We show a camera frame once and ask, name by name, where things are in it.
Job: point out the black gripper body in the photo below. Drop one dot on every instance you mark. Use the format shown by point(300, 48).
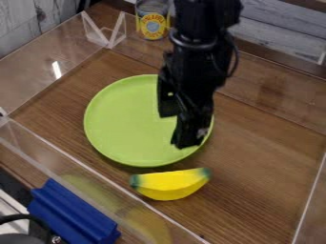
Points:
point(200, 66)

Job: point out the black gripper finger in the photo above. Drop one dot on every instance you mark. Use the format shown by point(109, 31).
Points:
point(166, 92)
point(193, 124)

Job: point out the yellow toy banana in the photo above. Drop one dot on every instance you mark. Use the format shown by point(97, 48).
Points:
point(170, 185)

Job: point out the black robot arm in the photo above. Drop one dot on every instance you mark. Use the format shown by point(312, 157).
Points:
point(205, 18)

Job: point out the green round plate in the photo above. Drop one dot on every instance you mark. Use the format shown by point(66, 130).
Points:
point(124, 126)

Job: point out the yellow labelled tin can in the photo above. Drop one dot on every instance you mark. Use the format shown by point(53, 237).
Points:
point(153, 18)

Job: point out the blue plastic clamp block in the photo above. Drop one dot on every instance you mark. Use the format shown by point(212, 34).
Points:
point(74, 219)

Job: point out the clear acrylic front wall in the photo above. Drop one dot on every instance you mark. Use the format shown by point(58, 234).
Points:
point(34, 160)

